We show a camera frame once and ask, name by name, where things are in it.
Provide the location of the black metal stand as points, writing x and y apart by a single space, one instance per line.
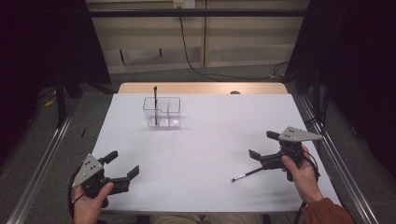
316 93
60 99

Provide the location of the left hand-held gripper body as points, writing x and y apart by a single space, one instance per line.
90 169

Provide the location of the white table cover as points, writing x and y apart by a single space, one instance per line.
199 155

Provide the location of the dark curtain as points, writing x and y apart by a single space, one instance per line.
358 62
37 49

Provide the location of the aluminium floor rail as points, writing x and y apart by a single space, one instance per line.
342 161
40 168

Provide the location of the clear plastic pen organizer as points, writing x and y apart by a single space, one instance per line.
162 113

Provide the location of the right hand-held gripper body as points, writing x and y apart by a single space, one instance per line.
295 135

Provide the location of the person's left hand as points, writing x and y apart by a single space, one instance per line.
88 207

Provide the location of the black horizontal frame bar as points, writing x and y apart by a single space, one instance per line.
199 13

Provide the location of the white wall outlet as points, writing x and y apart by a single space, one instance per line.
184 3

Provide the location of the black pen with silver tip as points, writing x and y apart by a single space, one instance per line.
246 174
155 105

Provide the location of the person's right hand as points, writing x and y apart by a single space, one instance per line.
303 180

